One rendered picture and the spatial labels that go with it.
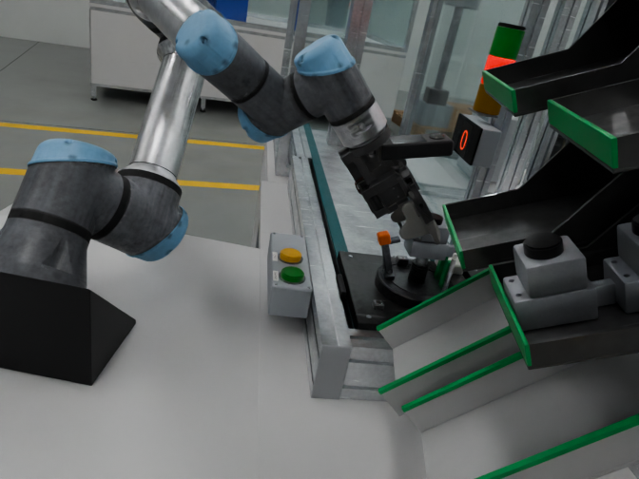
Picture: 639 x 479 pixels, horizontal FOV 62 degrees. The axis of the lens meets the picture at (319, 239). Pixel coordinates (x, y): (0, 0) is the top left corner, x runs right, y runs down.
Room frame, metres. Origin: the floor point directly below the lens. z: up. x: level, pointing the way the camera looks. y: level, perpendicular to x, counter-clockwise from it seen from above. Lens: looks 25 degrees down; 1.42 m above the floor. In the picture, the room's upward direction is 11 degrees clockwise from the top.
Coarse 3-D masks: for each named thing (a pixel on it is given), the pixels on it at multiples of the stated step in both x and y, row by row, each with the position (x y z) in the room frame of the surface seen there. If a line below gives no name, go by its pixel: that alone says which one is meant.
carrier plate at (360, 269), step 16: (352, 256) 0.91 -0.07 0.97; (368, 256) 0.92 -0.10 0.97; (352, 272) 0.85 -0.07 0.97; (368, 272) 0.86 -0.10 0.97; (352, 288) 0.79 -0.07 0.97; (368, 288) 0.80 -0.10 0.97; (352, 304) 0.74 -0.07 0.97; (368, 304) 0.75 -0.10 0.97; (384, 304) 0.76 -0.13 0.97; (368, 320) 0.70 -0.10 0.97; (384, 320) 0.71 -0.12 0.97
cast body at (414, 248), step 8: (440, 216) 0.83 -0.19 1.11; (440, 224) 0.82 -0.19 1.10; (440, 232) 0.81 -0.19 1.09; (448, 232) 0.81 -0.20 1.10; (408, 240) 0.82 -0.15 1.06; (416, 240) 0.80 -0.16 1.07; (424, 240) 0.80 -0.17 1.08; (432, 240) 0.80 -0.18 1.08; (440, 240) 0.81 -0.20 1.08; (408, 248) 0.81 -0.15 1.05; (416, 248) 0.80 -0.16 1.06; (424, 248) 0.80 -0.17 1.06; (432, 248) 0.81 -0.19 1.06; (440, 248) 0.81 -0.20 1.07; (448, 248) 0.81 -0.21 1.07; (416, 256) 0.80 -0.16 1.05; (424, 256) 0.80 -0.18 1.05; (432, 256) 0.81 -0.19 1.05; (440, 256) 0.81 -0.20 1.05; (448, 256) 0.83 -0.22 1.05
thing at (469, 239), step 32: (576, 160) 0.61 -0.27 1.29; (512, 192) 0.61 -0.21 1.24; (544, 192) 0.61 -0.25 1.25; (576, 192) 0.61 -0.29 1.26; (608, 192) 0.49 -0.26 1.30; (448, 224) 0.57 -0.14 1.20; (480, 224) 0.58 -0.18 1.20; (512, 224) 0.57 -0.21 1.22; (544, 224) 0.55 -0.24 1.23; (576, 224) 0.49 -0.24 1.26; (608, 224) 0.49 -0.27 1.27; (480, 256) 0.49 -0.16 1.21; (512, 256) 0.49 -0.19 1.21
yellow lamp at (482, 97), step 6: (480, 84) 1.03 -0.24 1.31; (480, 90) 1.02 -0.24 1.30; (480, 96) 1.02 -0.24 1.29; (486, 96) 1.01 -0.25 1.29; (474, 102) 1.03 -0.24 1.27; (480, 102) 1.02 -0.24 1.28; (486, 102) 1.01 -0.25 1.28; (492, 102) 1.01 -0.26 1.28; (474, 108) 1.03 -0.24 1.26; (480, 108) 1.02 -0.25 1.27; (486, 108) 1.01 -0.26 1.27; (492, 108) 1.01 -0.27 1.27; (498, 108) 1.02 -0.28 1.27; (492, 114) 1.01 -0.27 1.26; (498, 114) 1.02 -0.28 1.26
